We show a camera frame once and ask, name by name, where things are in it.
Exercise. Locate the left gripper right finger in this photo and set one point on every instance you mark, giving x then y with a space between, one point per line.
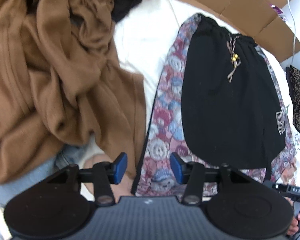
194 175

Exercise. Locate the purple white plastic package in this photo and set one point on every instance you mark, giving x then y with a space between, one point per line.
280 13

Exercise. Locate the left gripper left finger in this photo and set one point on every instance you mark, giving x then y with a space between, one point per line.
102 175

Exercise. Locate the brown coat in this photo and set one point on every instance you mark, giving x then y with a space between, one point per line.
61 82

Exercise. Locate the black drawstring shorts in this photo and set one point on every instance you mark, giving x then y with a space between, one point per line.
230 110

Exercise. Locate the light blue denim garment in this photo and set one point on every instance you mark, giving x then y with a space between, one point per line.
69 154

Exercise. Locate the cream printed bedsheet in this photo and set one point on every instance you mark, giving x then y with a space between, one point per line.
153 39

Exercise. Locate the cardboard sheet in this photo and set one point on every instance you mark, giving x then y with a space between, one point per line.
257 19

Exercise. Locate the leopard print folded garment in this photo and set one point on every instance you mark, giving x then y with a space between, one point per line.
295 82

